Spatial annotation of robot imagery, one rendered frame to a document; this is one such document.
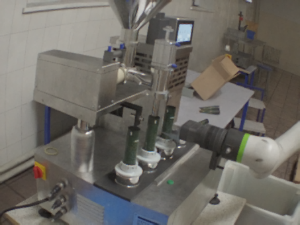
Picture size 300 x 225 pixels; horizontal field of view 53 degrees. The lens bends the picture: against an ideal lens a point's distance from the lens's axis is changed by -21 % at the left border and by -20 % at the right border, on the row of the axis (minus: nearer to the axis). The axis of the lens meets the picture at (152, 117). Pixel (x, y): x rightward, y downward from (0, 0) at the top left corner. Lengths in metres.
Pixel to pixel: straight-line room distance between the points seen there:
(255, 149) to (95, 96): 0.47
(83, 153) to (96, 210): 0.17
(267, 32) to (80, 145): 10.39
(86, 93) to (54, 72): 0.13
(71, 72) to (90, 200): 0.37
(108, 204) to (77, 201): 0.12
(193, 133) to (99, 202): 0.34
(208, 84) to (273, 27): 8.56
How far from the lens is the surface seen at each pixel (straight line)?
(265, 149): 1.02
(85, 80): 0.93
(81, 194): 1.04
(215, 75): 2.70
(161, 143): 1.14
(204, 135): 1.06
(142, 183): 1.00
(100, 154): 1.15
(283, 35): 11.11
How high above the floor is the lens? 1.55
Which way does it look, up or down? 21 degrees down
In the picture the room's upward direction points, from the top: 9 degrees clockwise
